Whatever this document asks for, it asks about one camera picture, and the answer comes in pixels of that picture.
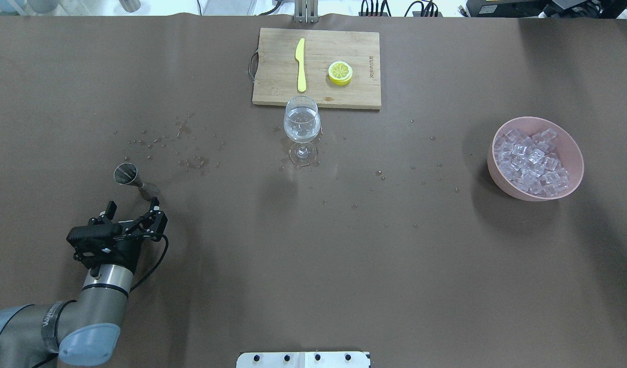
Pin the pink plastic bowl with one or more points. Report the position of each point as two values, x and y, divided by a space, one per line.
566 148

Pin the yellow lemon slice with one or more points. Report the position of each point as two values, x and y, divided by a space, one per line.
340 73

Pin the bamboo cutting board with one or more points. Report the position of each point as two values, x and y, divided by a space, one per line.
277 70

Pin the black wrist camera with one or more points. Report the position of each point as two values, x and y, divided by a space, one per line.
94 239

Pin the clear ice cubes pile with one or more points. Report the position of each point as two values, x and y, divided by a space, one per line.
531 163

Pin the clear wine glass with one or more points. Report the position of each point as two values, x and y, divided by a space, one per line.
302 124

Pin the steel double jigger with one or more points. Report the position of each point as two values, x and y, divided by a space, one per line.
126 174

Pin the yellow plastic knife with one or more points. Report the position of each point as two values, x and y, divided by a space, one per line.
300 58

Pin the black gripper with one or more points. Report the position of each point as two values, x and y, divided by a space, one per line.
123 251

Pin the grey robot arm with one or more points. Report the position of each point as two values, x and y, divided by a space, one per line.
84 331

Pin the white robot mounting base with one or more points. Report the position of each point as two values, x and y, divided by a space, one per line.
304 359

